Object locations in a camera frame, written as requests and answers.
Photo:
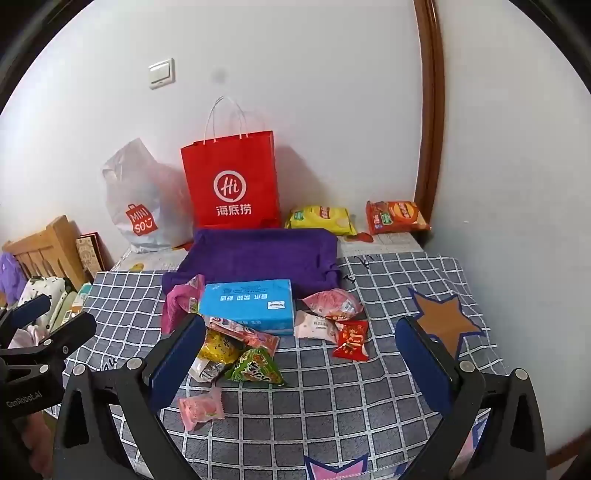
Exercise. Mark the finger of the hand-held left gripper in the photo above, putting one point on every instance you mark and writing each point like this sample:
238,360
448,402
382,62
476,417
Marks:
69,334
30,310

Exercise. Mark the green and white packet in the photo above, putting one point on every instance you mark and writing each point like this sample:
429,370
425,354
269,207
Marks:
78,300

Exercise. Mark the grey checked bedsheet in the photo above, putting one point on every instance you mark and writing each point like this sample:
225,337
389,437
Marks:
323,406

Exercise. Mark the wooden door frame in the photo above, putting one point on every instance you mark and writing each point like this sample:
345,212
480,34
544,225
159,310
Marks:
429,115

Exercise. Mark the small pink snack packet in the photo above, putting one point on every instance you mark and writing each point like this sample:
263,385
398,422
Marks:
201,408

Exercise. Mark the white plastic shopping bag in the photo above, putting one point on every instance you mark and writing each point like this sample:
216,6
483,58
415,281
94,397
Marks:
138,203

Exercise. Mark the yellow chips bag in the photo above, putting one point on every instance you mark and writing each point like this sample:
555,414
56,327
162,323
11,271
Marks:
321,218

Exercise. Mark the white patterned cloth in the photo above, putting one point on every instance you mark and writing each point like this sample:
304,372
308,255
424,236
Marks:
48,293

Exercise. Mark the wooden headboard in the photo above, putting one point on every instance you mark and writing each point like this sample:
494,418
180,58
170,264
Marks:
46,251

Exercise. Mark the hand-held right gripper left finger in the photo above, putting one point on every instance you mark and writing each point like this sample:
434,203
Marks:
178,355

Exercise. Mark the orange chips bag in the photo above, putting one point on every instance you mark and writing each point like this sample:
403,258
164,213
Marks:
397,216

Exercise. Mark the yellow snack packet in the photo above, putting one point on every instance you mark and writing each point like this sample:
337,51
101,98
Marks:
217,350

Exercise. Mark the blue tissue pack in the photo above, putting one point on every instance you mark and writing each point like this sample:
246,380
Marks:
247,307

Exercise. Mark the long red snack packet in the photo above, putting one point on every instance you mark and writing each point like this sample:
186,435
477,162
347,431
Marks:
251,337

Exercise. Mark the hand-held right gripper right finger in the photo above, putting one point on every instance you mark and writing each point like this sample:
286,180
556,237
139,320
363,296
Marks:
425,364

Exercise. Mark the person's left hand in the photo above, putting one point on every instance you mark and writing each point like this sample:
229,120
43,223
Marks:
38,445

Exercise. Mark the small red snack packet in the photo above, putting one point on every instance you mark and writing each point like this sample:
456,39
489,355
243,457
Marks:
352,346

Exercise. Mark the white and pink snack packet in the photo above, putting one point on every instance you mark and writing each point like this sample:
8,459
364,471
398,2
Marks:
316,330

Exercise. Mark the pink clear snack bag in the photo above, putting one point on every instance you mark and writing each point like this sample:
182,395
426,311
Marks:
332,302

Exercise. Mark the white light switch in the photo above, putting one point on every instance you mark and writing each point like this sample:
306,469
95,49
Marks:
161,73

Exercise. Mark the red paper bag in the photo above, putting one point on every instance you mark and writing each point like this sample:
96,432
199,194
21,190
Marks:
231,184

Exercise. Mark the purple cloth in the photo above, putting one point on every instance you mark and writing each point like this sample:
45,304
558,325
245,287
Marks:
9,277

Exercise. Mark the purple towel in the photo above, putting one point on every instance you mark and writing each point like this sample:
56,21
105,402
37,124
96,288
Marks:
258,258

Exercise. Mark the magenta snack packet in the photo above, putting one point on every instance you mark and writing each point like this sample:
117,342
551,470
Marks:
182,302

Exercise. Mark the brown patterned box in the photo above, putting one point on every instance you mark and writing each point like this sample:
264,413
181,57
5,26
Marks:
90,256

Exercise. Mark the green snack packet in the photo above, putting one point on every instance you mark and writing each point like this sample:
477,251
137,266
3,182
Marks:
256,367

